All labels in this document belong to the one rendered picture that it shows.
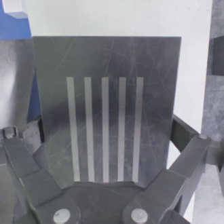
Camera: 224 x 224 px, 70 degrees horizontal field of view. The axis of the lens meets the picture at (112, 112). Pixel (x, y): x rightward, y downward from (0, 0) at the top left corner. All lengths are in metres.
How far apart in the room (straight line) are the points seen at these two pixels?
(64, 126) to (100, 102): 0.04
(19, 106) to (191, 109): 0.37
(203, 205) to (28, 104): 2.20
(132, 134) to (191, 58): 0.15
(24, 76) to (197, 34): 0.40
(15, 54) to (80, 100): 0.40
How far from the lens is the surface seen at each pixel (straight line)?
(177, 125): 0.17
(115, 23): 0.24
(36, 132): 0.17
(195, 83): 0.27
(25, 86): 0.46
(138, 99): 0.15
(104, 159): 0.18
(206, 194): 2.26
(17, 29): 0.62
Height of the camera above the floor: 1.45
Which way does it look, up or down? 74 degrees down
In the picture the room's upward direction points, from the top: 179 degrees clockwise
